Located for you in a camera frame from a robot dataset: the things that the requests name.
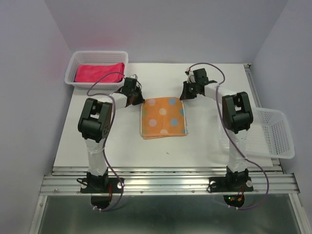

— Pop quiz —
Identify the white plastic basket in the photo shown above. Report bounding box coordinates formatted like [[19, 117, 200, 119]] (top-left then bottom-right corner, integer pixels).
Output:
[[64, 51, 129, 89], [219, 106, 296, 160]]

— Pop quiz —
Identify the right white plastic basket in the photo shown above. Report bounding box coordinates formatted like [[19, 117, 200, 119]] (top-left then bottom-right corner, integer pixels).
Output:
[[219, 106, 296, 160]]

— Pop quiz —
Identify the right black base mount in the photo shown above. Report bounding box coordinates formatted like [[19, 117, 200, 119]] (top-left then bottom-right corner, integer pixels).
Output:
[[207, 176, 254, 194]]

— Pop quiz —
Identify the pink towel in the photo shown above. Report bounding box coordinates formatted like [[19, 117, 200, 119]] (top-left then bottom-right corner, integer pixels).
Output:
[[75, 62, 125, 83]]

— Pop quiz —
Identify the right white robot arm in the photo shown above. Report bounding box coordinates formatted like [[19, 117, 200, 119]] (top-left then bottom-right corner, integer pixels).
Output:
[[180, 68, 254, 190]]

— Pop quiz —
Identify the orange blue patchwork towel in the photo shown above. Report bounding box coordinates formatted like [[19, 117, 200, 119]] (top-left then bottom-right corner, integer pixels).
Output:
[[140, 97, 188, 139]]

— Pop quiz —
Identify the left white plastic basket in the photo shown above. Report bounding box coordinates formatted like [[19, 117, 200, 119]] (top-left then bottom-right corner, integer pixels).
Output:
[[64, 51, 129, 89]]

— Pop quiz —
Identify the aluminium rail frame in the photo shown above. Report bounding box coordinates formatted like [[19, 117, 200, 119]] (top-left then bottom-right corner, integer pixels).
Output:
[[29, 62, 312, 234]]

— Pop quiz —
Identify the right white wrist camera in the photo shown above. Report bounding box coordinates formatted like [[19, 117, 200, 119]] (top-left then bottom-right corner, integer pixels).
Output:
[[185, 68, 196, 83]]

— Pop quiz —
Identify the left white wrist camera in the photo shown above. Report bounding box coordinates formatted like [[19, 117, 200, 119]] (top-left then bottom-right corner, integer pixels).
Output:
[[128, 74, 138, 79]]

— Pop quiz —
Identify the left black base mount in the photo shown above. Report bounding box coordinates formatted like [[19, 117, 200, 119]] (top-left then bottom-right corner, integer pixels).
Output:
[[76, 176, 122, 194]]

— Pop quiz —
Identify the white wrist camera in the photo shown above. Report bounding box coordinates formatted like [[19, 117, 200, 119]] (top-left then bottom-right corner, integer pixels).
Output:
[[128, 74, 138, 79], [185, 68, 196, 83]]

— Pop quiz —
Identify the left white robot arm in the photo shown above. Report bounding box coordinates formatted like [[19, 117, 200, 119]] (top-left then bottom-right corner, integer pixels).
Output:
[[78, 75, 144, 192]]

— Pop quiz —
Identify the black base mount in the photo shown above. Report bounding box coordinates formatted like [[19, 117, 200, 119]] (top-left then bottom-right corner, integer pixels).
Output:
[[76, 176, 122, 194], [207, 176, 254, 194]]

